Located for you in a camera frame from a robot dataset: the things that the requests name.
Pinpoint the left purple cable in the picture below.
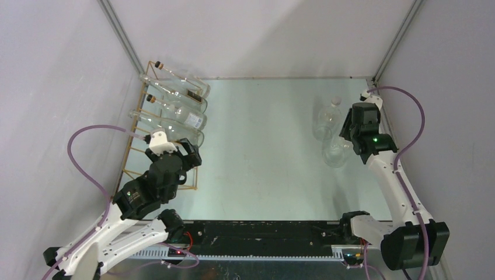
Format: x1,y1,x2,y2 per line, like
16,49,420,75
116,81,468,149
40,124,149,280

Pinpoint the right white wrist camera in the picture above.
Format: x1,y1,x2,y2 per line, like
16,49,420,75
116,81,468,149
360,90,383,111

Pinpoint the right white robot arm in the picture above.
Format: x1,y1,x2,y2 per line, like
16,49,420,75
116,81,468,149
339,102,449,271

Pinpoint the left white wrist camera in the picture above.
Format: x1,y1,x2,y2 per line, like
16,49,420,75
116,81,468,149
145,128,178,156

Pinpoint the clear bottle frosted cap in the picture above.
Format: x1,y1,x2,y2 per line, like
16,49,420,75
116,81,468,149
322,135,353,168

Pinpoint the aluminium frame rail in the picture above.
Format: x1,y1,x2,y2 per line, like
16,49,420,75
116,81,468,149
89,220,442,264

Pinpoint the right electronics board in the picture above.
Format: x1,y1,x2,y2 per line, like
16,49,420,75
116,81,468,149
344,253,361,260

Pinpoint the left electronics board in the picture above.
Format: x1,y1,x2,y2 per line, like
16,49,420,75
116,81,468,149
167,248,187,257

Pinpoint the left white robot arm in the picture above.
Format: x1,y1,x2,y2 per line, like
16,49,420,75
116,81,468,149
43,135,202,279

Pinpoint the clear bottle white label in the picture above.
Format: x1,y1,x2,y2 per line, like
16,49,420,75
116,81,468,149
146,94,207,131

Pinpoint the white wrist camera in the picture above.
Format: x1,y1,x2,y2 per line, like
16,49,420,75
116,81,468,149
145,128,178,156
360,90,383,111

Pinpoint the clear bottle black cork top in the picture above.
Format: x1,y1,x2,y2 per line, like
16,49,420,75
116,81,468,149
154,61,211,98

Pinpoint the clear bottle black label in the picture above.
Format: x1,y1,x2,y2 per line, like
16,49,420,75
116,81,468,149
139,74,208,113

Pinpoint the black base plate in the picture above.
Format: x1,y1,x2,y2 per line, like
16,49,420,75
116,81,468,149
171,220,360,258

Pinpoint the electronics board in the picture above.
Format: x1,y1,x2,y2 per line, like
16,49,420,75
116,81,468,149
344,253,361,260
167,248,187,257

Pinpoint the long clear glass bottle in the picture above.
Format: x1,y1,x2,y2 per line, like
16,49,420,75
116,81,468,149
128,110,204,147

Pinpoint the gold wire wine rack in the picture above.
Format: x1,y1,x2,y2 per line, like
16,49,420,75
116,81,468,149
117,61,198,190

